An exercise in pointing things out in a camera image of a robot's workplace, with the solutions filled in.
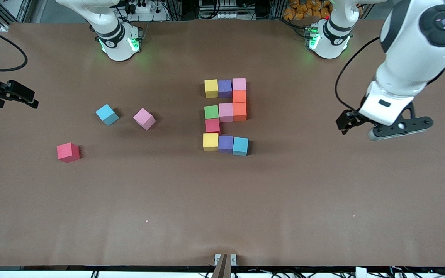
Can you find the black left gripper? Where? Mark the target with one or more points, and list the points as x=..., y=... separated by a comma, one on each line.
x=347, y=119

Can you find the orange foam cube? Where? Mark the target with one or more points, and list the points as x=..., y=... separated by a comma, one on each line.
x=240, y=112
x=239, y=96

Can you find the blue foam cube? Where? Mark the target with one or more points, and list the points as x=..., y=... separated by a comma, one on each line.
x=106, y=114
x=240, y=146

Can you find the pink foam cube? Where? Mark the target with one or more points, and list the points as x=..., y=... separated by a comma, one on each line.
x=144, y=118
x=239, y=84
x=225, y=112

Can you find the purple foam cube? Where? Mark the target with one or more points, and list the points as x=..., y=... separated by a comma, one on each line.
x=226, y=143
x=225, y=88

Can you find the red foam cube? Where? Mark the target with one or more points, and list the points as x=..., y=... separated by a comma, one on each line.
x=68, y=152
x=212, y=126

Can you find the green foam cube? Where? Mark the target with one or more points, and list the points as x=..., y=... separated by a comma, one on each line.
x=211, y=112

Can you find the yellow foam cube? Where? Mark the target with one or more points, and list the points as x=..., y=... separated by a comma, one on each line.
x=211, y=88
x=211, y=141

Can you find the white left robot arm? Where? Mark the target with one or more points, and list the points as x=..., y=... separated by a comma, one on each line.
x=411, y=58

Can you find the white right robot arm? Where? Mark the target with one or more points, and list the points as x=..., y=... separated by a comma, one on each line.
x=110, y=34

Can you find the pile of orange items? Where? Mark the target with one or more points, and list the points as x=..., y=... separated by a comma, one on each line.
x=303, y=9

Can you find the brown table cover sheet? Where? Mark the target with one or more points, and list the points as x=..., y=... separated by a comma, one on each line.
x=222, y=193

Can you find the white power strip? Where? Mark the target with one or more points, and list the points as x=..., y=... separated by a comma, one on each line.
x=141, y=7

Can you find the white label tag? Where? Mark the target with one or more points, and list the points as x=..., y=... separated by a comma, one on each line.
x=360, y=273

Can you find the white socket bar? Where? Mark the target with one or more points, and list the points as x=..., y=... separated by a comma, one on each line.
x=228, y=15

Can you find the brown wooden strip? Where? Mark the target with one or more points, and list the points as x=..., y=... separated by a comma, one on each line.
x=222, y=268

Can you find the aluminium frame corner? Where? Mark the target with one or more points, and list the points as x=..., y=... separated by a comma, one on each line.
x=4, y=19

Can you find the aluminium frame post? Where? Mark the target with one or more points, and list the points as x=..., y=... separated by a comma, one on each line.
x=278, y=8
x=175, y=8

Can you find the small metal bracket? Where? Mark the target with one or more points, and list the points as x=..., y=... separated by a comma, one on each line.
x=217, y=258

